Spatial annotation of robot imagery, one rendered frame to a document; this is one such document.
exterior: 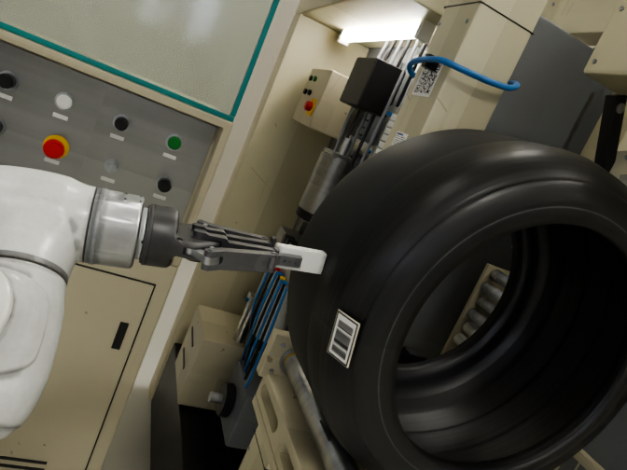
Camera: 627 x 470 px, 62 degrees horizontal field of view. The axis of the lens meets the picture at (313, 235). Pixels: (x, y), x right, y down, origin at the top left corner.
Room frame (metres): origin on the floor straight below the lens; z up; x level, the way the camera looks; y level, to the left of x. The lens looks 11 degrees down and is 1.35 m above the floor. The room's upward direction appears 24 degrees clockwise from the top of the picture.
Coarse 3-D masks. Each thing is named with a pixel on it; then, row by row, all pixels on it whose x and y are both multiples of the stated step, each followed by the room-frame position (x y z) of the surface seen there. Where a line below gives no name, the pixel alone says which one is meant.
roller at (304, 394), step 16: (288, 368) 0.92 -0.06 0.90; (304, 384) 0.86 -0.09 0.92; (304, 400) 0.82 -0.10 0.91; (304, 416) 0.81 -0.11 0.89; (320, 416) 0.78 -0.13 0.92; (320, 432) 0.74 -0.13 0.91; (320, 448) 0.72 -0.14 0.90; (336, 448) 0.71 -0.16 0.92; (336, 464) 0.68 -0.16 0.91; (352, 464) 0.68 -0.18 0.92
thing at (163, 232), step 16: (160, 208) 0.60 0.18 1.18; (160, 224) 0.58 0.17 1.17; (176, 224) 0.59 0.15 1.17; (144, 240) 0.57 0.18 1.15; (160, 240) 0.57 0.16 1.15; (176, 240) 0.58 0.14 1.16; (192, 240) 0.59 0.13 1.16; (208, 240) 0.61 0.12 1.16; (144, 256) 0.57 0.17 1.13; (160, 256) 0.58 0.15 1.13; (192, 256) 0.58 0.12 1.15
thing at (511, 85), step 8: (432, 56) 1.02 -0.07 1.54; (408, 64) 1.11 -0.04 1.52; (424, 64) 1.04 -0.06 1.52; (432, 64) 1.04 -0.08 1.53; (448, 64) 0.99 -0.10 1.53; (456, 64) 0.99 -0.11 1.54; (408, 72) 1.13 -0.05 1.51; (464, 72) 0.99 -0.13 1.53; (472, 72) 0.99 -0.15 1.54; (480, 80) 1.00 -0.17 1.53; (488, 80) 1.00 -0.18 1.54; (512, 80) 1.08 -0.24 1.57; (504, 88) 1.02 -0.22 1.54; (512, 88) 1.03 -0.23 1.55
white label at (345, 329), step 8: (336, 320) 0.62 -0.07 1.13; (344, 320) 0.61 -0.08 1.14; (352, 320) 0.60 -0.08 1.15; (336, 328) 0.61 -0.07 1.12; (344, 328) 0.60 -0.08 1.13; (352, 328) 0.59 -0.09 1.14; (336, 336) 0.61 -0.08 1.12; (344, 336) 0.60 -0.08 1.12; (352, 336) 0.59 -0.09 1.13; (328, 344) 0.62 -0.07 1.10; (336, 344) 0.61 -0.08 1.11; (344, 344) 0.60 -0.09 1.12; (352, 344) 0.59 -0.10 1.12; (328, 352) 0.62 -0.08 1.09; (336, 352) 0.61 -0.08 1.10; (344, 352) 0.60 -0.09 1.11; (352, 352) 0.59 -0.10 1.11; (344, 360) 0.60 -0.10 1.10
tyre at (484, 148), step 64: (384, 192) 0.69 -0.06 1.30; (448, 192) 0.64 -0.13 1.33; (512, 192) 0.64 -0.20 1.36; (576, 192) 0.67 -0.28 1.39; (384, 256) 0.61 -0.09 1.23; (448, 256) 0.62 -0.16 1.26; (512, 256) 1.02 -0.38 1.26; (576, 256) 0.96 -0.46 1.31; (320, 320) 0.64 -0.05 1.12; (384, 320) 0.60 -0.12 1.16; (512, 320) 1.01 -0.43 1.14; (576, 320) 0.94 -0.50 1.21; (320, 384) 0.64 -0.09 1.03; (384, 384) 0.61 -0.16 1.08; (448, 384) 0.98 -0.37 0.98; (512, 384) 0.96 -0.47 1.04; (576, 384) 0.88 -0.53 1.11; (384, 448) 0.64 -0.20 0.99; (448, 448) 0.84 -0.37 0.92; (512, 448) 0.83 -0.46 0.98; (576, 448) 0.76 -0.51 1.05
